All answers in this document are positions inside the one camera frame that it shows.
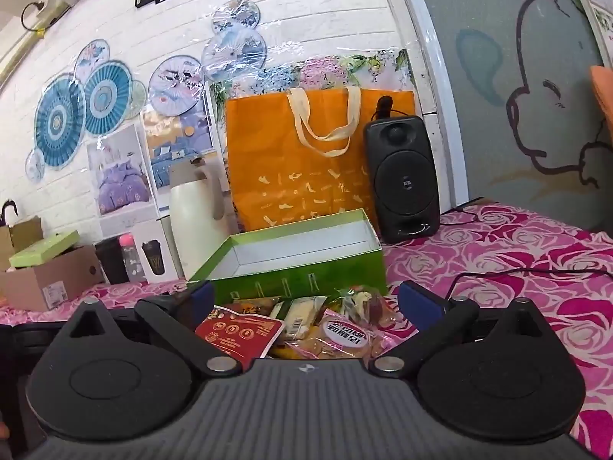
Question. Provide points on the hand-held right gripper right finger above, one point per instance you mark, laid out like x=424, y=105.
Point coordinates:
x=417, y=302

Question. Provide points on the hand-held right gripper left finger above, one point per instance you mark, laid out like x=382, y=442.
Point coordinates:
x=202, y=297

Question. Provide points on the red snack packet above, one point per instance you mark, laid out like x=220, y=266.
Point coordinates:
x=234, y=338

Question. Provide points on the pink label pastry packet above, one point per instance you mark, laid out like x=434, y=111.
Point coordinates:
x=342, y=338

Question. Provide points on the green cardboard box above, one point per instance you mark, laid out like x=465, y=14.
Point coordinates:
x=297, y=268

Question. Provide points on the red brown wrapped snack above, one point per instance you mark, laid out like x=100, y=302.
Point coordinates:
x=371, y=306

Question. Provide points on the brown orange snack packet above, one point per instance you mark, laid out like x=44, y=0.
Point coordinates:
x=254, y=307

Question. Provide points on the white coffee cup box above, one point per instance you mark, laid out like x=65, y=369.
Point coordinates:
x=153, y=254

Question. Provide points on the cream thermos jug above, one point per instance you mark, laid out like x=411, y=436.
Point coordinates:
x=196, y=220

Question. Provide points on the pink lid bottle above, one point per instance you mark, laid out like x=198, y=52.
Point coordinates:
x=131, y=258

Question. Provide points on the black cup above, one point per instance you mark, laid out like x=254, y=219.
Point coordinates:
x=111, y=261

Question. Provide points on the brown cardboard box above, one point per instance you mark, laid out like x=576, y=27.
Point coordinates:
x=52, y=280

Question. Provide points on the white green snack packet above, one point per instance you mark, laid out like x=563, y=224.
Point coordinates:
x=301, y=315

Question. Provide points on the pink rose tablecloth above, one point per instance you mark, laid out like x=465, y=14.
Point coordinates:
x=527, y=258

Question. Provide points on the black speaker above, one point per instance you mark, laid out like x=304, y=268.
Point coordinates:
x=404, y=182

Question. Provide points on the light green box lid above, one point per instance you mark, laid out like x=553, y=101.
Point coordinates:
x=43, y=249

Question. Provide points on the orange tote bag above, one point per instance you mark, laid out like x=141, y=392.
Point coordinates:
x=287, y=187

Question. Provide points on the open tan cardboard box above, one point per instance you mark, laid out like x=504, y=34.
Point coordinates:
x=21, y=232

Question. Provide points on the purple bedding poster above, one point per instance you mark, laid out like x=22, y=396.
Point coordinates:
x=122, y=177

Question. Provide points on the blue bedding poster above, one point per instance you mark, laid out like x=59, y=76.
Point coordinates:
x=177, y=153

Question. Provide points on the black feather decoration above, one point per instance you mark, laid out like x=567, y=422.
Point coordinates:
x=7, y=208

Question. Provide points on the black microphone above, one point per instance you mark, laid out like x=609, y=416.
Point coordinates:
x=384, y=105

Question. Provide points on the pale green paper fan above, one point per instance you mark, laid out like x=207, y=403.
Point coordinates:
x=138, y=100

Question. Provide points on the small pale blue paper fan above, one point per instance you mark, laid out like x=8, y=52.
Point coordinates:
x=35, y=165

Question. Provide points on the crane print paper fan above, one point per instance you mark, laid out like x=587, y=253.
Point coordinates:
x=173, y=84

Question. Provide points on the dark blue paper fan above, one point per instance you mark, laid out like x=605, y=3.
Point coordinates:
x=58, y=122
x=108, y=98

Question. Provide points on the blue landscape paper fan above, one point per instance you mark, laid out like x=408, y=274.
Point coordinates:
x=234, y=55

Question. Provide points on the white floral paper fan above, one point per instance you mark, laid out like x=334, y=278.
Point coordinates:
x=92, y=60

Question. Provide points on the orange object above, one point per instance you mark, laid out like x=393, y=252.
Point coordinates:
x=603, y=100

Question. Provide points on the pale scenery paper fan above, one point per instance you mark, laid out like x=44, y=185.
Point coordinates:
x=237, y=17

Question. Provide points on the floral wall poster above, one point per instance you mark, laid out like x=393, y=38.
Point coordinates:
x=325, y=69

